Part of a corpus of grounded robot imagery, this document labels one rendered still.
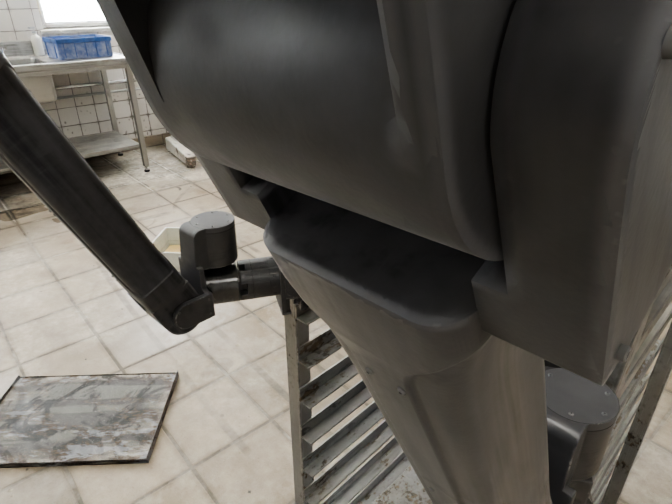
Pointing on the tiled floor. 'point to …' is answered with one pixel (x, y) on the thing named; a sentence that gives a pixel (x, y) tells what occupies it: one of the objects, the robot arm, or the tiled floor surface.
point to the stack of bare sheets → (83, 419)
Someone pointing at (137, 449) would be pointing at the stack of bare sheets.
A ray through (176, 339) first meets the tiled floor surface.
